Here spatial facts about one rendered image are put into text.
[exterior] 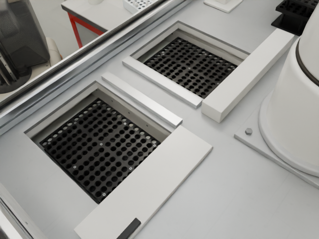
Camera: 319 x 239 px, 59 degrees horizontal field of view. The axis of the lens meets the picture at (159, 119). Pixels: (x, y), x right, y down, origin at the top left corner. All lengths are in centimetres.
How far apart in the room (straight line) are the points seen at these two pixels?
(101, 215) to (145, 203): 7
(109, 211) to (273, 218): 27
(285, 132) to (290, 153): 4
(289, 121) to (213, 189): 17
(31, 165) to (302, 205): 50
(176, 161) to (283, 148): 19
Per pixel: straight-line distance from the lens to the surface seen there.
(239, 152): 57
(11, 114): 66
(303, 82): 46
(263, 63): 69
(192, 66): 78
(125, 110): 72
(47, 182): 57
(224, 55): 84
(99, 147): 63
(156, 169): 52
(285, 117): 52
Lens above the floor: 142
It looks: 52 degrees down
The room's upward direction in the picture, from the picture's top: 4 degrees counter-clockwise
